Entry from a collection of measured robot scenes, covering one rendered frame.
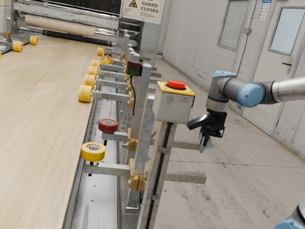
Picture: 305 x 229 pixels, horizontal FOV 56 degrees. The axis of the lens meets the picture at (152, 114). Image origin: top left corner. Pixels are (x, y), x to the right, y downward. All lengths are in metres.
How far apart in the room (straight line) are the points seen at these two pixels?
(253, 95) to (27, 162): 0.80
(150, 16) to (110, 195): 2.70
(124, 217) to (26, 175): 0.37
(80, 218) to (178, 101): 0.69
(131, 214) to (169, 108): 0.55
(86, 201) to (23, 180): 0.45
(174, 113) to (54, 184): 0.38
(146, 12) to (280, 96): 2.65
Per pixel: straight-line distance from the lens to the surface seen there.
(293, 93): 1.17
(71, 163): 0.90
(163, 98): 0.59
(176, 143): 1.28
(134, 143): 1.18
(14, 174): 0.85
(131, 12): 3.62
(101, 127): 1.20
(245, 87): 1.13
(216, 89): 1.21
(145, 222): 0.75
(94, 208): 1.19
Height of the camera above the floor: 1.35
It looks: 18 degrees down
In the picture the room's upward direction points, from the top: 11 degrees clockwise
